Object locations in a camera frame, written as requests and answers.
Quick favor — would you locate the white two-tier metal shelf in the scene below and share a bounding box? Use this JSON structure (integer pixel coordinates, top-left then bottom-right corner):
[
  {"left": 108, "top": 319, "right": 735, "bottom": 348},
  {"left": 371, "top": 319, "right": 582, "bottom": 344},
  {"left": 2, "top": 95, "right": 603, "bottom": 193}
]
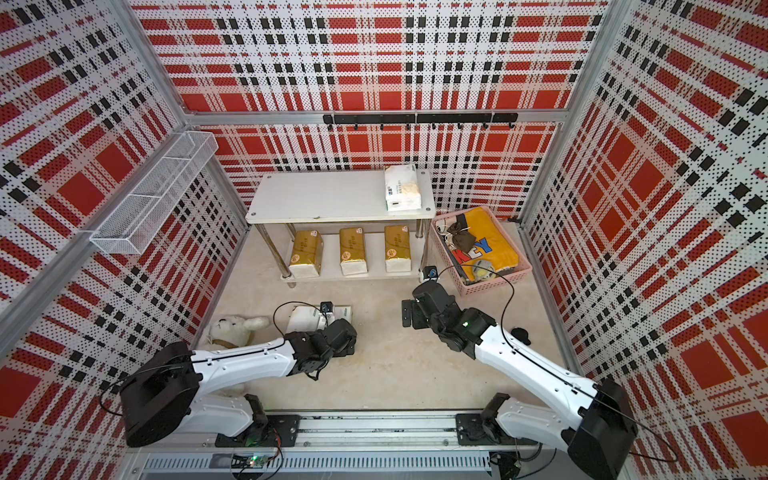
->
[{"left": 245, "top": 170, "right": 437, "bottom": 288}]

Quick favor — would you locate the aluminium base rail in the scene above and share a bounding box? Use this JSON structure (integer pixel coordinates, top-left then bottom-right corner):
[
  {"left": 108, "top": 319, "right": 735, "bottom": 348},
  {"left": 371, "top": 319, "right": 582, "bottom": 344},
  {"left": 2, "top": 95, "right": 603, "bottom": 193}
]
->
[{"left": 122, "top": 410, "right": 504, "bottom": 479}]

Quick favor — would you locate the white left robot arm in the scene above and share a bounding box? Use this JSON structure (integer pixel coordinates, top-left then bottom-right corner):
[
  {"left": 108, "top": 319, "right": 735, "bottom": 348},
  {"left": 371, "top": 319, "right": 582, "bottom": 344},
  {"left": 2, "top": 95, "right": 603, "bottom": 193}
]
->
[{"left": 119, "top": 319, "right": 357, "bottom": 448}]

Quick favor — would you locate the white tissue pack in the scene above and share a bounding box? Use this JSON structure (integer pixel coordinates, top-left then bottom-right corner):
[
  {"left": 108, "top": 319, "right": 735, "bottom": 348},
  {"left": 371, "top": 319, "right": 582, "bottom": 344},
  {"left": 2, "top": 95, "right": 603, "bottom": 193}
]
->
[
  {"left": 286, "top": 305, "right": 328, "bottom": 333},
  {"left": 384, "top": 164, "right": 422, "bottom": 212},
  {"left": 330, "top": 305, "right": 352, "bottom": 323}
]

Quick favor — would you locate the gold tissue pack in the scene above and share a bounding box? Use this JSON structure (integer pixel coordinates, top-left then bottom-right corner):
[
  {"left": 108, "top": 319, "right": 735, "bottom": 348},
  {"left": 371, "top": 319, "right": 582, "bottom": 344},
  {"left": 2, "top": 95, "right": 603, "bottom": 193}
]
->
[
  {"left": 339, "top": 227, "right": 368, "bottom": 276},
  {"left": 289, "top": 230, "right": 324, "bottom": 279},
  {"left": 384, "top": 225, "right": 412, "bottom": 273}
]

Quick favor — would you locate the small black floor object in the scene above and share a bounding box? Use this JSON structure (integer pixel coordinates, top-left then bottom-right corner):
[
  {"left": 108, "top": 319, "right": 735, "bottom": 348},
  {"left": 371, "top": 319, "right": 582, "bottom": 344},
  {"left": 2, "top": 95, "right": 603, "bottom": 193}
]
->
[{"left": 510, "top": 327, "right": 531, "bottom": 346}]

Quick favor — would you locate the white wire mesh wall basket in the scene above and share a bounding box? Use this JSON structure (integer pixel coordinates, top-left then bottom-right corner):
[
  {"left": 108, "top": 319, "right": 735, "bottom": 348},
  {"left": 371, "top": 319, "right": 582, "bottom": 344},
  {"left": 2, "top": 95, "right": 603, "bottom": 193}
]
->
[{"left": 90, "top": 131, "right": 217, "bottom": 255}]

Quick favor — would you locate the yellow folded shirt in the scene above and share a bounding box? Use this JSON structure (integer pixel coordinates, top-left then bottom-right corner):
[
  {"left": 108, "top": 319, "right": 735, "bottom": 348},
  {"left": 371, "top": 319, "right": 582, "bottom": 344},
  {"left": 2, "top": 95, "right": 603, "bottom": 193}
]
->
[{"left": 447, "top": 207, "right": 520, "bottom": 284}]

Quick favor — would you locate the white plush toy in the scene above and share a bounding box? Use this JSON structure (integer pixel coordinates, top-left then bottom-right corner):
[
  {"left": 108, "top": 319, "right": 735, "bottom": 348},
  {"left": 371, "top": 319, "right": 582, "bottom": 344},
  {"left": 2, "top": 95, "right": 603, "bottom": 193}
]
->
[{"left": 196, "top": 315, "right": 271, "bottom": 351}]

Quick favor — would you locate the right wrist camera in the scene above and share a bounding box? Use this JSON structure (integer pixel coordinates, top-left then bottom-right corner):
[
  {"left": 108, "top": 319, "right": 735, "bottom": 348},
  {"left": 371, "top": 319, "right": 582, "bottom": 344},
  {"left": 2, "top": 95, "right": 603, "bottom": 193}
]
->
[{"left": 421, "top": 265, "right": 439, "bottom": 281}]

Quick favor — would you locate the black wall hook rail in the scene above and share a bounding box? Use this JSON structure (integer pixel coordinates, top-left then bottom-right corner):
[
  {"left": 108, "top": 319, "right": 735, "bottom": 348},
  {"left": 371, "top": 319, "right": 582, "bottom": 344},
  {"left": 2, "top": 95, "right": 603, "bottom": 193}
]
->
[{"left": 322, "top": 112, "right": 519, "bottom": 128}]

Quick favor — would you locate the pink plastic basket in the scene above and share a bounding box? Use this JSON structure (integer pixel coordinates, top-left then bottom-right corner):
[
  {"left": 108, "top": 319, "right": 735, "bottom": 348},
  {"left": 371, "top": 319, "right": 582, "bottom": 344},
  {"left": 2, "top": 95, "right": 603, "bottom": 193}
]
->
[{"left": 431, "top": 206, "right": 532, "bottom": 296}]

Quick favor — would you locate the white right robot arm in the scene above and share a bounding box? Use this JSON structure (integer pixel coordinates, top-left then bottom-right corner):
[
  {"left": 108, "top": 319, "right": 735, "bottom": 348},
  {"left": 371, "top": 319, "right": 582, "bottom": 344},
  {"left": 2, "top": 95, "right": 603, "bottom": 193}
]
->
[{"left": 401, "top": 280, "right": 638, "bottom": 479}]

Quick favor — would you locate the green circuit board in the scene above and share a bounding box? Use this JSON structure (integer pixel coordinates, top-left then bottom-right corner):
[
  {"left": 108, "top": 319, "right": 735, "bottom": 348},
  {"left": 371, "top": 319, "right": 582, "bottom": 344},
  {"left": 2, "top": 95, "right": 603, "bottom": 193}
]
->
[{"left": 230, "top": 454, "right": 272, "bottom": 471}]

